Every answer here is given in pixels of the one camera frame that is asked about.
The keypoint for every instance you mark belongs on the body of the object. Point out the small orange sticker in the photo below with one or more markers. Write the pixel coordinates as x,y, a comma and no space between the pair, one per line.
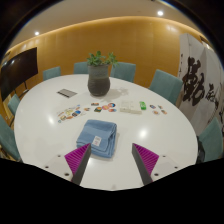
87,109

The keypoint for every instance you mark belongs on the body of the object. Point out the group of teal chairs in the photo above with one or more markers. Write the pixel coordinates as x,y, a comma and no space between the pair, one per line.
166,85

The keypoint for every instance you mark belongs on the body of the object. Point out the potted plant in grey pot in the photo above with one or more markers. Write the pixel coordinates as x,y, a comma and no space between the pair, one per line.
98,83

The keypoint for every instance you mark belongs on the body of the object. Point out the small green packet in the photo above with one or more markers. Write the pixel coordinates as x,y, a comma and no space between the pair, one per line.
142,105

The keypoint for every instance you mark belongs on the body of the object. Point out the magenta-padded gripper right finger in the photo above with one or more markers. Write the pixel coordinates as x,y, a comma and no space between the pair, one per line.
148,160

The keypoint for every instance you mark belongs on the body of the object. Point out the blue and orange round sticker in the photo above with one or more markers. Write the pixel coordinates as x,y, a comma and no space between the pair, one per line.
111,104

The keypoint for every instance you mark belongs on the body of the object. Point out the flat white box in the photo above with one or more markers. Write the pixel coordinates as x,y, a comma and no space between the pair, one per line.
129,107

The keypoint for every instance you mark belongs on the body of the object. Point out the red oval sticker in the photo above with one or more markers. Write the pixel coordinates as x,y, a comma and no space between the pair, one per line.
113,110

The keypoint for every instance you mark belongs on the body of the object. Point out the blue towel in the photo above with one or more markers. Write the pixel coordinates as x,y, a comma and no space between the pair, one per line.
96,130

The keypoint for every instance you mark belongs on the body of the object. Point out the white sheet of colourful stickers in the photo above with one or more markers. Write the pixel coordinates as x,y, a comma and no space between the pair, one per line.
70,114

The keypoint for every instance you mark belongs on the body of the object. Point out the recessed ceiling light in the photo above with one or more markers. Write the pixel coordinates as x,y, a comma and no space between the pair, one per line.
160,13
36,33

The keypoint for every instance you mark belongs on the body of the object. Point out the small round sticker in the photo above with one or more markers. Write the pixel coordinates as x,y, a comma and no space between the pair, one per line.
152,106
156,112
164,112

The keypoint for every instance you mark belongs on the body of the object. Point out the dark square colourful sticker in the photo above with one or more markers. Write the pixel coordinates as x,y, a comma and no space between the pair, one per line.
98,109

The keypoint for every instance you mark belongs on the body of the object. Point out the dark rectangular sticker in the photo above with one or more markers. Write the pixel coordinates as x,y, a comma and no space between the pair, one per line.
94,104

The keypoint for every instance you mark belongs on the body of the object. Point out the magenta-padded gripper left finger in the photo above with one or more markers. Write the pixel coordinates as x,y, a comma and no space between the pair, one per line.
77,159

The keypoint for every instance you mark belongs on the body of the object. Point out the black wall screen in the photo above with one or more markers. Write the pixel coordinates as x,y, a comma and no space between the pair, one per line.
16,71

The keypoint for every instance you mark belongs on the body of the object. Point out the white calligraphy folding screen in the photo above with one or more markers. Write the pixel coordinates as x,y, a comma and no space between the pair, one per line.
196,80

